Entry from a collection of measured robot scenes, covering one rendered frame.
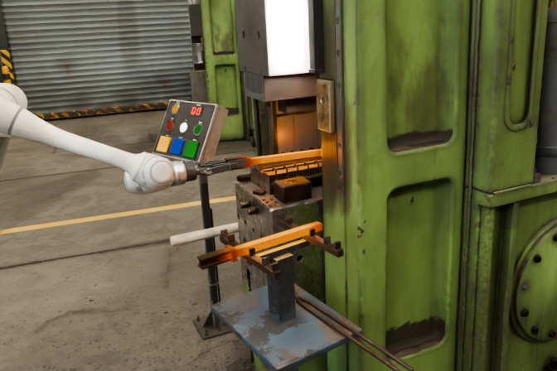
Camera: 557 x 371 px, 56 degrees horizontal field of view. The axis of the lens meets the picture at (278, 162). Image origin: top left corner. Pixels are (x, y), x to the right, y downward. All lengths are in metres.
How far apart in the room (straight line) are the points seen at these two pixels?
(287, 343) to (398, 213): 0.61
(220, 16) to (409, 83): 5.24
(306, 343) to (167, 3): 8.72
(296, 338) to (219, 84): 5.55
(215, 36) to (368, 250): 5.36
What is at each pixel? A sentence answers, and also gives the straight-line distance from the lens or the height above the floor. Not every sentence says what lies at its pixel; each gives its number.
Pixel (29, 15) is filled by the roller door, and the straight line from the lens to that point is 9.92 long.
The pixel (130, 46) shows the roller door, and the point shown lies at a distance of 9.85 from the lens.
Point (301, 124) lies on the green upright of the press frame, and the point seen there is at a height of 1.11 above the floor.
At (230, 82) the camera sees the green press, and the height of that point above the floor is 0.77.
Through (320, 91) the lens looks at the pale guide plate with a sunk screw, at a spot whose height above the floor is 1.32.
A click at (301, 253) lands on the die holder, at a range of 1.96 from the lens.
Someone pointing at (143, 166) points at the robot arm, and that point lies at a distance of 1.71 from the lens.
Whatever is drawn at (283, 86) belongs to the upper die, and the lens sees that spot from 1.93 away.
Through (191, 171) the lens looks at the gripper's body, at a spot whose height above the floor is 1.05.
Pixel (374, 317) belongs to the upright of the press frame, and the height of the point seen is 0.55.
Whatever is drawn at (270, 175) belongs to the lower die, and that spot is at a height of 0.99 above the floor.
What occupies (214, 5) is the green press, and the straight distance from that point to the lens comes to 6.86.
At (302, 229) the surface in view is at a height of 0.95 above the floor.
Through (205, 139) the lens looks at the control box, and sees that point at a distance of 2.35.
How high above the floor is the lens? 1.57
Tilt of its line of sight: 16 degrees down
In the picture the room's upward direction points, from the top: 3 degrees counter-clockwise
